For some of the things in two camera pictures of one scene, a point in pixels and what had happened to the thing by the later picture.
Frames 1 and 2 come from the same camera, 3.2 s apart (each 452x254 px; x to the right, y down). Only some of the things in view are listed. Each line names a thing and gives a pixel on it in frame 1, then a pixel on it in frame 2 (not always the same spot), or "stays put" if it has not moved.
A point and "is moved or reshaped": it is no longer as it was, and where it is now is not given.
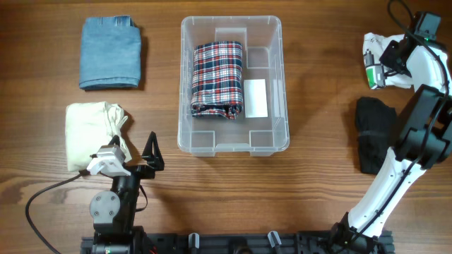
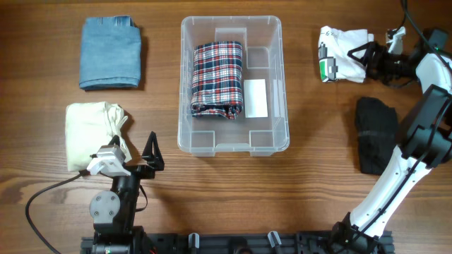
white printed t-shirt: (380, 75) is moved or reshaped
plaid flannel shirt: (217, 80) stays put
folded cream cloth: (89, 125) stays put
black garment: (376, 123) stays put
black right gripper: (386, 58) -> (381, 52)
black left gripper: (155, 161) stays put
